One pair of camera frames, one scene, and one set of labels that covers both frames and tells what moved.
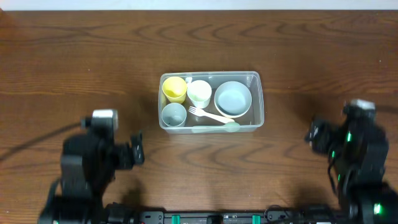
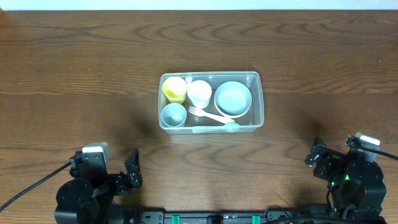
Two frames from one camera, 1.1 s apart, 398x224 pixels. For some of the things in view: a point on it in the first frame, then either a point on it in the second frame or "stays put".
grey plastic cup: x=174 y=114 stays put
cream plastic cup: x=199 y=92 stays put
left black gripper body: x=131 y=154 -> x=123 y=179
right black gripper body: x=318 y=135 -> x=324 y=162
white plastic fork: x=201 y=113 stays put
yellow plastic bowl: x=232 y=109 stays put
